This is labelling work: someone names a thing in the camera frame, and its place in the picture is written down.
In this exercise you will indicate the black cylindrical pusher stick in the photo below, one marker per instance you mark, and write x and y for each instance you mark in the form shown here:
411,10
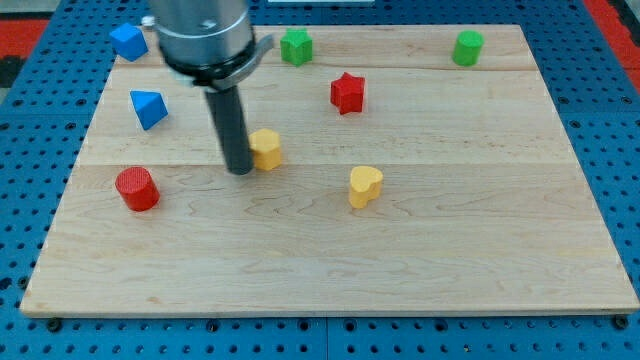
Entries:
228,119

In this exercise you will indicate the red star block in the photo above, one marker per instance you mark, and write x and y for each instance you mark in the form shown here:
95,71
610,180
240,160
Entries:
347,93

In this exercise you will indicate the green star block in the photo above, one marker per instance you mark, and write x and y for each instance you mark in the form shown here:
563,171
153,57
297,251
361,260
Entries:
296,46

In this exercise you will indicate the yellow heart block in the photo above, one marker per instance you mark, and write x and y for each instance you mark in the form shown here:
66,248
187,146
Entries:
365,184

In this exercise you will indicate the wooden board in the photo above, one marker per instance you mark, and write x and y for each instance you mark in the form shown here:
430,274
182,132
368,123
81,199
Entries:
484,209

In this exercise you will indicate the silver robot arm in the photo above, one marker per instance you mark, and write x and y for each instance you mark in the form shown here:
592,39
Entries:
213,44

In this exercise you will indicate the green cylinder block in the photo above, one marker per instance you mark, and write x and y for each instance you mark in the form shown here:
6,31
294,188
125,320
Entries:
467,49

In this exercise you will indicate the blue triangular prism block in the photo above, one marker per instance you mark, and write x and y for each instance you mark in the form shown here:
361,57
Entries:
149,107

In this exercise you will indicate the blue cube block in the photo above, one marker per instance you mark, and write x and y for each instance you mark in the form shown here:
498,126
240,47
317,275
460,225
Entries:
128,42

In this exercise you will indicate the red cylinder block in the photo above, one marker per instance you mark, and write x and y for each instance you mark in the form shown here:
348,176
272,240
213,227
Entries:
137,188

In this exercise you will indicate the yellow hexagon block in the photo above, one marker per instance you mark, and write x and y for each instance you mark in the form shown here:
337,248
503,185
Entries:
266,149

